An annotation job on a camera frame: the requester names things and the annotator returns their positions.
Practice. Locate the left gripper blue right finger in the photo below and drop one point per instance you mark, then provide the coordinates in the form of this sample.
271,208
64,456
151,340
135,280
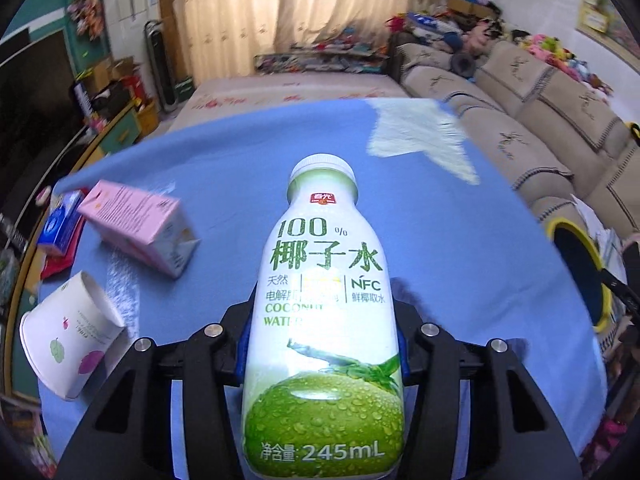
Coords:
403,345

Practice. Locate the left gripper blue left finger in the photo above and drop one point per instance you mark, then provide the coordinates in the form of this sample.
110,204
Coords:
241,351

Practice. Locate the coconut water bottle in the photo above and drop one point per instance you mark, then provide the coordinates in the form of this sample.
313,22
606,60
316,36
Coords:
322,390

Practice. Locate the pink strawberry milk carton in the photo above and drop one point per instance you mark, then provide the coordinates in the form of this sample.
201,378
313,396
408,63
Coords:
147,226

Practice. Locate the white fruit paper cup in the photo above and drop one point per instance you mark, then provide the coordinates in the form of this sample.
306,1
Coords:
66,336

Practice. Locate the black yellow-rimmed trash bin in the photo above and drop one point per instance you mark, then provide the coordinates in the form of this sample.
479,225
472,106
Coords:
583,260

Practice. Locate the blue star tablecloth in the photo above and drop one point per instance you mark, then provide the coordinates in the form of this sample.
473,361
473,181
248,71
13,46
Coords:
506,377

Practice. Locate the blue tissue pack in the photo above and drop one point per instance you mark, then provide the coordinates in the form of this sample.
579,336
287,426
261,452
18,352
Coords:
61,222

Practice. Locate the white papers on sofa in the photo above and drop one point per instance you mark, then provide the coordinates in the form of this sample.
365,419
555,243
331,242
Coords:
608,243

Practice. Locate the floral floor mat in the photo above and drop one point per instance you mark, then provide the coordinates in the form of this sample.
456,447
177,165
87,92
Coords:
219,98

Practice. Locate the beige sectional sofa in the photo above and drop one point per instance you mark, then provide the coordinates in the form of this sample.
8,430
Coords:
551,137

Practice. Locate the black flat television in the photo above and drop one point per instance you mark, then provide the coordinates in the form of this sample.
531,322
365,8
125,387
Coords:
38,117

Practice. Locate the plush toy pile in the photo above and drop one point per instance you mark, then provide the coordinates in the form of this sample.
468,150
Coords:
478,41

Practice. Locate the black tower fan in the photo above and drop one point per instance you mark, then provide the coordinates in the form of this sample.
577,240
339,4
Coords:
164,79

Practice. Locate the cream patterned curtains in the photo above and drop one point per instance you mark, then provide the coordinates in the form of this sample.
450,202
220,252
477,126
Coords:
220,38

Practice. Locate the hanging flower decoration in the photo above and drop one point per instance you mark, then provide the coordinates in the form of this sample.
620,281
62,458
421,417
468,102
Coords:
88,17

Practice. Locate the white air conditioner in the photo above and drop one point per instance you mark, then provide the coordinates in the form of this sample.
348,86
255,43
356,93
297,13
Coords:
125,21

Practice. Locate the framed flower painting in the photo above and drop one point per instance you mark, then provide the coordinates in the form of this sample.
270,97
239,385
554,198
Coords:
600,21

